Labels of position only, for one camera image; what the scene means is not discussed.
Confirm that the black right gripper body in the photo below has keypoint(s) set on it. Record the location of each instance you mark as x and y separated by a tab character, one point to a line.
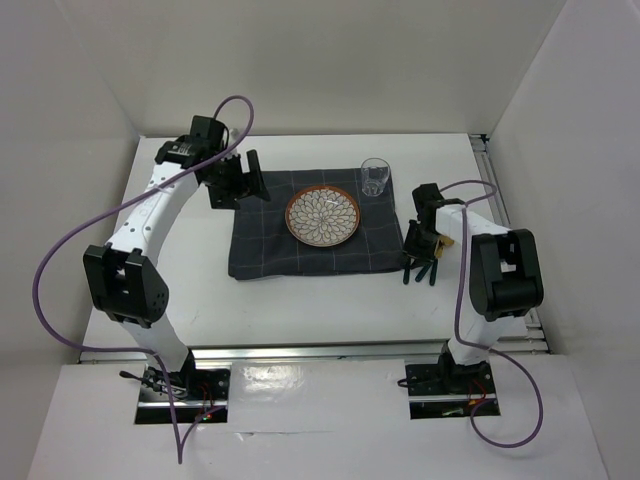
419	244

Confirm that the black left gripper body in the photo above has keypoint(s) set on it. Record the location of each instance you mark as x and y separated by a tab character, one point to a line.
227	181

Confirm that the gold spoon green handle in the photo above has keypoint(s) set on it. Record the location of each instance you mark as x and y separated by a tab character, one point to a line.
442	243

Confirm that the dark checked cloth napkin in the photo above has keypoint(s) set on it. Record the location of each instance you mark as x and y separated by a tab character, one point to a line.
262	245

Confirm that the floral plate orange rim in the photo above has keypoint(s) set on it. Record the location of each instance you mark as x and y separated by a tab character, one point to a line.
322	216

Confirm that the clear plastic cup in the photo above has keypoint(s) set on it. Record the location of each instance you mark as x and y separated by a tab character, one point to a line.
375	173

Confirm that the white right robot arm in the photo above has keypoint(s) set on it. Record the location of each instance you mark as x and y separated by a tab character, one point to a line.
502	283

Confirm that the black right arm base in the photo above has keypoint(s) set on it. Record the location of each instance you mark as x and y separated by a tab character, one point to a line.
440	391

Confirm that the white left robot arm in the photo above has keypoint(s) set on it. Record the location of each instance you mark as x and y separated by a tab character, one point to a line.
123	280

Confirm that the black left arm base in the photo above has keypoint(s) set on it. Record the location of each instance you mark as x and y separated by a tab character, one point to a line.
203	395

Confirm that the gold knife green handle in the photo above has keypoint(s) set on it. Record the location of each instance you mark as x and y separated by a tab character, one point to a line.
422	273

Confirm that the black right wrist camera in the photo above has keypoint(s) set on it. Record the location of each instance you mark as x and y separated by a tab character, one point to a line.
425	195

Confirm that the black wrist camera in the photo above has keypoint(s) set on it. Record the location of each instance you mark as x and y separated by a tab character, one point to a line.
208	129
425	195

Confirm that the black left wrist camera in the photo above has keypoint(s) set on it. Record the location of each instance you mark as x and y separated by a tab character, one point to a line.
208	129

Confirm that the aluminium front table rail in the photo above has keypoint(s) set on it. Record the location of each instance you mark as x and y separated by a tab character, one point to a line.
533	344

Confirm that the aluminium right side rail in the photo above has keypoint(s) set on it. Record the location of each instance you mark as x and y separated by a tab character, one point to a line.
528	328

